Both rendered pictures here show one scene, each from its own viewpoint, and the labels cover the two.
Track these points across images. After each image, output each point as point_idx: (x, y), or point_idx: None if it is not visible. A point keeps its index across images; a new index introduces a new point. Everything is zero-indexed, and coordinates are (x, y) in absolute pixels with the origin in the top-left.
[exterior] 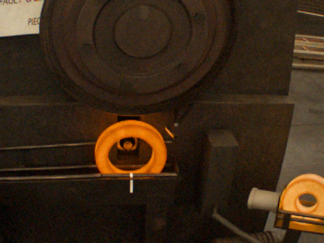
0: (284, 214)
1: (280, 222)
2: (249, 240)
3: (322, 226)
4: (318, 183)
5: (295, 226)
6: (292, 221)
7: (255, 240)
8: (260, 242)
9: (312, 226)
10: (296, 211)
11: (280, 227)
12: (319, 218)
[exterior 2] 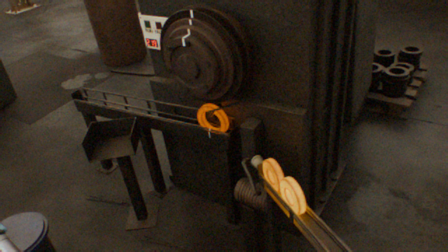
0: (260, 177)
1: None
2: (250, 185)
3: None
4: (271, 166)
5: (268, 189)
6: None
7: (253, 187)
8: (254, 189)
9: None
10: (265, 178)
11: (261, 185)
12: (272, 190)
